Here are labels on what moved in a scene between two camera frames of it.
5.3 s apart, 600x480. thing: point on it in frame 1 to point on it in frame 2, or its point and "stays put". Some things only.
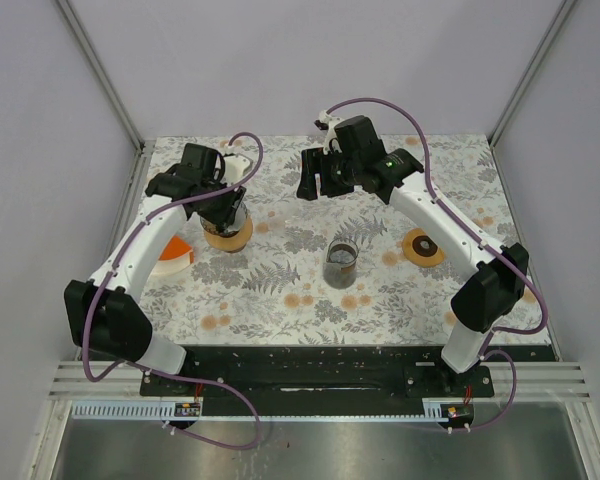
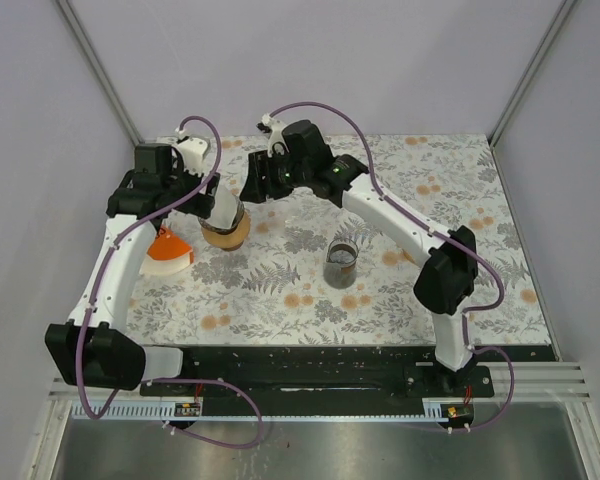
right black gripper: [311, 162] to [260, 166]
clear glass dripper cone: [295, 222] stays put
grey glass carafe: [340, 268] stays put
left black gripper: [224, 216] to [201, 204]
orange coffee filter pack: [175, 256] stays put
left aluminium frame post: [102, 68] stays put
